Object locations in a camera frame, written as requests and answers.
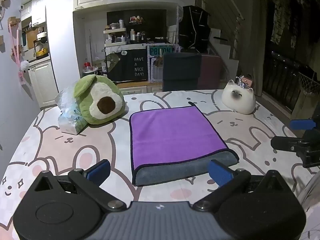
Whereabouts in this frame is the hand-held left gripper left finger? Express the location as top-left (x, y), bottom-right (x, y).
top-left (27, 159), bottom-right (127, 212)

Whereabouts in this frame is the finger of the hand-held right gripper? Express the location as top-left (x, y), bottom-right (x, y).
top-left (270, 136), bottom-right (305, 153)
top-left (289, 119), bottom-right (316, 131)

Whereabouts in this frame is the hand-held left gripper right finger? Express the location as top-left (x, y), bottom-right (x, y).
top-left (193, 159), bottom-right (293, 212)

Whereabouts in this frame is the grey towel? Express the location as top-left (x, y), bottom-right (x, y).
top-left (132, 149), bottom-right (240, 187)

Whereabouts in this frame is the purple towel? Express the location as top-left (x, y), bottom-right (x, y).
top-left (129, 102), bottom-right (229, 171)

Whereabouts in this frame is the white net basket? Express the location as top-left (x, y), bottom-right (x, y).
top-left (298, 71), bottom-right (320, 93)

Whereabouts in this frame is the plastic tissue pack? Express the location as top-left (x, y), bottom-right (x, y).
top-left (54, 83), bottom-right (88, 135)

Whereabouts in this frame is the white cat-shaped ornament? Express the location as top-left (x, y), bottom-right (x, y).
top-left (222, 79), bottom-right (256, 115)

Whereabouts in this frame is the avocado plush toy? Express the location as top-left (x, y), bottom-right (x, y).
top-left (74, 74), bottom-right (126, 125)

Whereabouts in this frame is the small decorated trinket box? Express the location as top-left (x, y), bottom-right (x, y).
top-left (236, 75), bottom-right (254, 90)

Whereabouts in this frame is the maroon folded mat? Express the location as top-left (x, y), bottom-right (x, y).
top-left (201, 54), bottom-right (222, 91)

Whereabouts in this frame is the white kitchen cabinet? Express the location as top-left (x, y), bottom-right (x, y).
top-left (27, 59), bottom-right (59, 108)

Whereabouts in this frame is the dark chair back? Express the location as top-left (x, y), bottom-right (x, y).
top-left (162, 52), bottom-right (202, 92)

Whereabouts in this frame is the black lettered curtain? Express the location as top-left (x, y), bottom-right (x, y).
top-left (106, 49), bottom-right (148, 82)

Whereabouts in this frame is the white shelf with bottles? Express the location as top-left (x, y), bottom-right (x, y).
top-left (103, 17), bottom-right (128, 47)

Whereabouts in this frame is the teal lettered sign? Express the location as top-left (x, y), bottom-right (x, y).
top-left (149, 45), bottom-right (174, 57)

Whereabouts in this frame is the black hanging garment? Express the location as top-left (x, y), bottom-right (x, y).
top-left (178, 5), bottom-right (211, 54)

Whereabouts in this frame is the pink lanyard with pompom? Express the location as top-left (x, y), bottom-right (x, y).
top-left (8, 17), bottom-right (31, 86)

